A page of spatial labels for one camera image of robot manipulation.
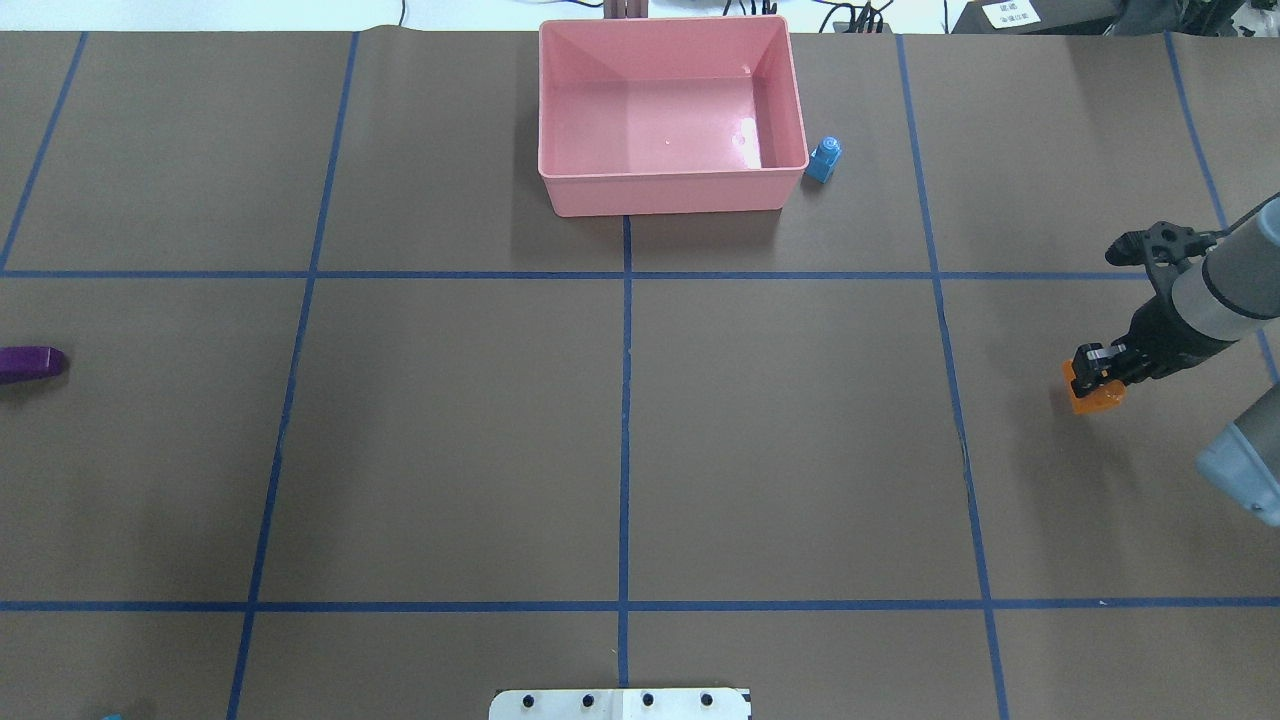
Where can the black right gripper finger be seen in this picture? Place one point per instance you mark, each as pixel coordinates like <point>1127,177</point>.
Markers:
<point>1092,364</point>

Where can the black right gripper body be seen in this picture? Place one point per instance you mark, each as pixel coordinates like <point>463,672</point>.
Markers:
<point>1167,341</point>

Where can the orange sloped toy block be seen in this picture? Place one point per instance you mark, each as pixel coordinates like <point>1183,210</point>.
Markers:
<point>1111,394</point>

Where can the purple sloped toy block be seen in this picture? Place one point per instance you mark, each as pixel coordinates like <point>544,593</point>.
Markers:
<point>21,364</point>

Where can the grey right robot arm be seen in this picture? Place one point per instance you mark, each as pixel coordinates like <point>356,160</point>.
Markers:
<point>1211,289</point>

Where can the pink plastic box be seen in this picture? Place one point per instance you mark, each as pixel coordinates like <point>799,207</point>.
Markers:
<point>668,115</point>

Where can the small blue toy block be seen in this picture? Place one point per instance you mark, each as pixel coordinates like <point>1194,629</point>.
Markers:
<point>823,159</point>

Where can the black device with label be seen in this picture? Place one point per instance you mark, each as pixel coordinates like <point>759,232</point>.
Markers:
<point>1059,18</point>

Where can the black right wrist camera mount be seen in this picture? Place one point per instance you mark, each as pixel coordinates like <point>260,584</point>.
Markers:
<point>1167,251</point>

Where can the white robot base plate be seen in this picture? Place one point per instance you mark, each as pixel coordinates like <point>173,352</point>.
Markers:
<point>623,703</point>

